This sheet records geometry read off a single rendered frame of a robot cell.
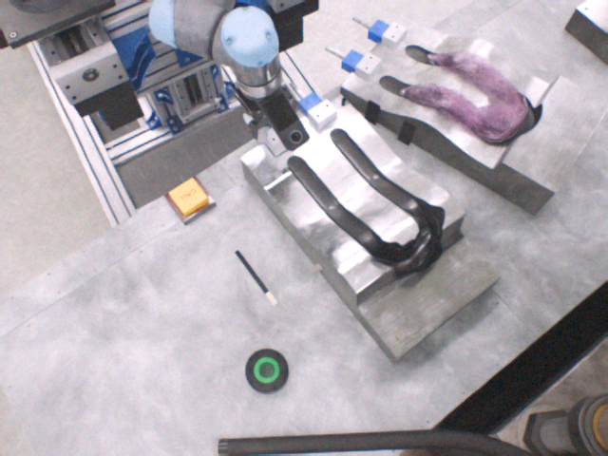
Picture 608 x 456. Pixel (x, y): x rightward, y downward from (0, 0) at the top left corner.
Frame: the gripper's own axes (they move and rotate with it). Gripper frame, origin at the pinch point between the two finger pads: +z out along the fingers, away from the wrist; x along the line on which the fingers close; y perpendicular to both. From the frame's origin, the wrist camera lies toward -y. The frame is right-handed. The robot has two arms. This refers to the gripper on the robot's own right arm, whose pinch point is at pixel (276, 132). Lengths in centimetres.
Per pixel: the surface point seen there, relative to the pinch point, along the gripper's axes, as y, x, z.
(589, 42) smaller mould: -20, -76, 20
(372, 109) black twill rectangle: -4.3, -21.9, 12.2
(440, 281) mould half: -42.1, -7.4, 3.1
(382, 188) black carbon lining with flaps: -20.9, -10.3, 3.9
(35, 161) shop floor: 83, 65, 99
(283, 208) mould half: -12.6, 7.9, 2.7
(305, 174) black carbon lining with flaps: -9.1, 0.0, 4.6
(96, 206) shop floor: 52, 55, 96
